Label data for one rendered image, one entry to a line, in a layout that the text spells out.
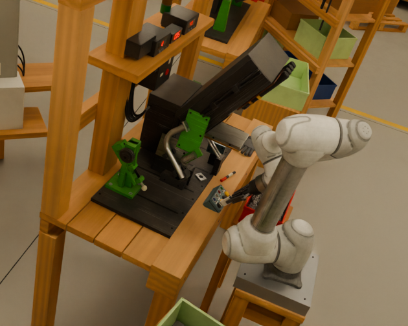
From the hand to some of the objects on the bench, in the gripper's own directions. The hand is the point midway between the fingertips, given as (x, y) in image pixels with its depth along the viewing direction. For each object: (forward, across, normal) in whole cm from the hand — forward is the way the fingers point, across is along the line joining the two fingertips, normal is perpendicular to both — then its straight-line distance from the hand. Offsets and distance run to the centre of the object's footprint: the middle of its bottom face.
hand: (226, 200), depth 254 cm
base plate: (+28, +24, +24) cm, 44 cm away
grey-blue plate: (+17, +33, +12) cm, 39 cm away
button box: (+12, +5, -2) cm, 14 cm away
